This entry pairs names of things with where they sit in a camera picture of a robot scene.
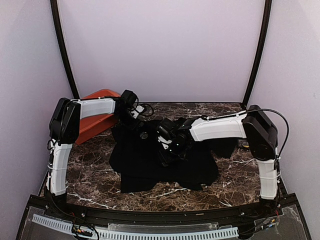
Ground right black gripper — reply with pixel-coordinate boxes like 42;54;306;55
156;140;187;167

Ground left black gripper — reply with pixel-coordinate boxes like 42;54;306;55
116;109;144;134

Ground black t-shirt with blue logo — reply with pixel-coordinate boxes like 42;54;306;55
109;120;236;194

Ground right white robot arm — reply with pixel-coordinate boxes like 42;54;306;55
156;105;284;217

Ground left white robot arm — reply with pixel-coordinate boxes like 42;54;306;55
46;90;146;196

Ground orange plastic tub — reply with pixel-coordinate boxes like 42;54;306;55
75;89;120;145

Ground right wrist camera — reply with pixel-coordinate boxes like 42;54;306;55
157;135;173;152

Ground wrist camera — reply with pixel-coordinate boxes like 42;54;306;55
129;103;155;119
157;135;173;152

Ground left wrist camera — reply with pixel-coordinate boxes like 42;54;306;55
129;103;155;119

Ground white slotted cable duct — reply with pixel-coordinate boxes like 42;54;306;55
31;214;239;240

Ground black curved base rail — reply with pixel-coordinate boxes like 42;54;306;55
16;194;311;240

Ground left black frame post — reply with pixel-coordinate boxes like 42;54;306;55
50;0;80;99

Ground black frame post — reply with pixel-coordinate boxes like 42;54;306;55
241;0;273;110
50;0;80;99

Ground right black frame post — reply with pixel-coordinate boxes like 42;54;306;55
241;0;273;110

